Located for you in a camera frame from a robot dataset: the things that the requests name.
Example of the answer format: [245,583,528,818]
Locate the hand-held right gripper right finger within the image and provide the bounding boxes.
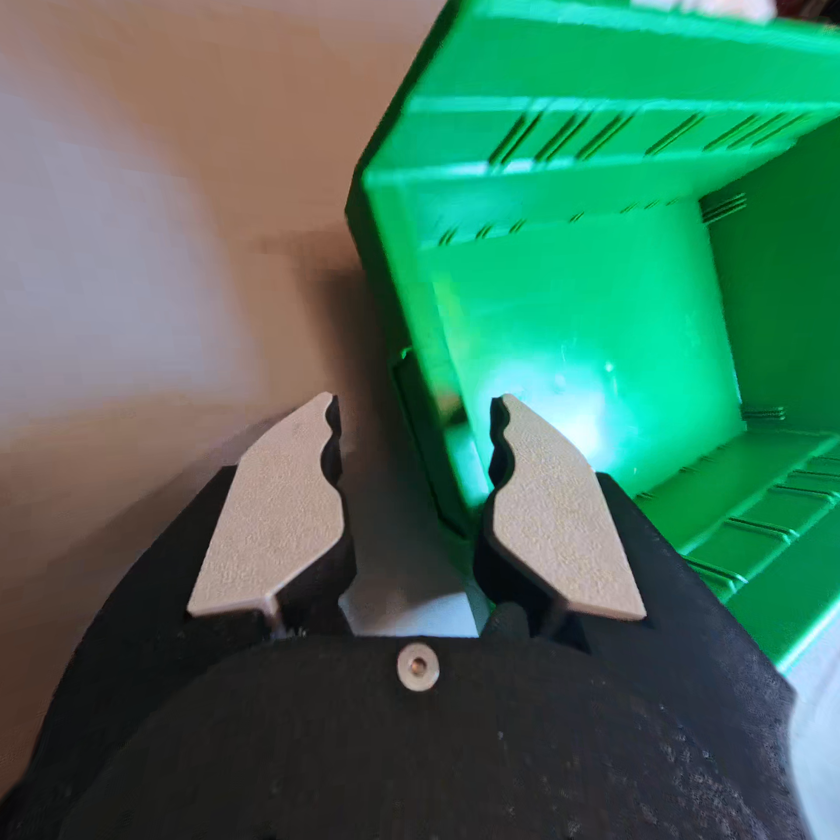
[474,394,647,634]

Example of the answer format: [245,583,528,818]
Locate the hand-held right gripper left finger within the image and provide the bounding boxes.
[187,392,358,634]

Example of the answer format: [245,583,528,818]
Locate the green plastic bin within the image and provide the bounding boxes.
[346,0,840,677]

